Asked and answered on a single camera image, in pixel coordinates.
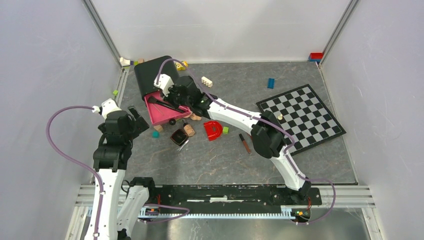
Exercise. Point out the black compact case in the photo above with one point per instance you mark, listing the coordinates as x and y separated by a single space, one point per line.
179 137

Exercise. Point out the silver tweezers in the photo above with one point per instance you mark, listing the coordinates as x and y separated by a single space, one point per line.
182 146

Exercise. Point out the white lego brick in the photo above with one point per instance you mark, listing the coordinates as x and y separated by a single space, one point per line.
206 81

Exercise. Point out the yellow toy block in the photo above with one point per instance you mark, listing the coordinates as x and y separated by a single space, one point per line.
181 66

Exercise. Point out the brown lip gloss tube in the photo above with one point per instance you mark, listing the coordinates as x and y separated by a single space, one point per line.
245 144

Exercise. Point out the red D-shaped toy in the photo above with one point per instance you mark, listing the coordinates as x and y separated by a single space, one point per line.
213 130

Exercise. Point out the beige makeup sponge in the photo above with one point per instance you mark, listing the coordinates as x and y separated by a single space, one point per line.
195 117

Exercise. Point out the red blue corner blocks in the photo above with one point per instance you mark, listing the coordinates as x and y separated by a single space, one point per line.
315 57

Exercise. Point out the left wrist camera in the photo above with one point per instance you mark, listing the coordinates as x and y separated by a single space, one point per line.
106 107

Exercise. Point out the foundation bottle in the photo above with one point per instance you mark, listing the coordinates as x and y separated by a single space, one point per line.
188 129

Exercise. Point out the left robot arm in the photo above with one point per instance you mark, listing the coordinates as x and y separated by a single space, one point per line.
109 221

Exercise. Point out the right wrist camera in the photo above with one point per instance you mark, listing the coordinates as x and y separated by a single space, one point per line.
164 82

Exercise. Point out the white toy block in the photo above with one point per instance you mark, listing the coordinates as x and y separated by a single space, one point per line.
124 62

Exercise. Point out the teal cube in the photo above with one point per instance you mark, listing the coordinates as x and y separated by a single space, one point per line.
155 134

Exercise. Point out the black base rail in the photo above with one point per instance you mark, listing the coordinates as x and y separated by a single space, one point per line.
234 198

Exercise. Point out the black white chessboard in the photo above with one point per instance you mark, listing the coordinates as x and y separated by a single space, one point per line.
304 116

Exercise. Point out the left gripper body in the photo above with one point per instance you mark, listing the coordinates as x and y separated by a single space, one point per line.
140 124

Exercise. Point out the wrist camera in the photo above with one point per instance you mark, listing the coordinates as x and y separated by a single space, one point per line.
164 82
106 107

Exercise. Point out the black pink drawer organizer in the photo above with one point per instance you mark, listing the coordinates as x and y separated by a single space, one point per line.
146 73

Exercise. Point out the blue lego brick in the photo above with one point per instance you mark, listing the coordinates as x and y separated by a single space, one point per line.
271 83

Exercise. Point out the black makeup brush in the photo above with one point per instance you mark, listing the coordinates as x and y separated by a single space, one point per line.
156 101

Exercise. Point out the black drawer knob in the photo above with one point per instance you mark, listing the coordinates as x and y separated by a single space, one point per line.
172 121

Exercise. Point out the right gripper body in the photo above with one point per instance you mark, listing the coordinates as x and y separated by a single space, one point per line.
174 99

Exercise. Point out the wooden cube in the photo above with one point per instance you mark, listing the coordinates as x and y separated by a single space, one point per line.
158 128

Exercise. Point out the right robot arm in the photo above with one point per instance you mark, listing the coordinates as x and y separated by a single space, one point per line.
269 139

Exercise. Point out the small green cube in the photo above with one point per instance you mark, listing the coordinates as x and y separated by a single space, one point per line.
225 130

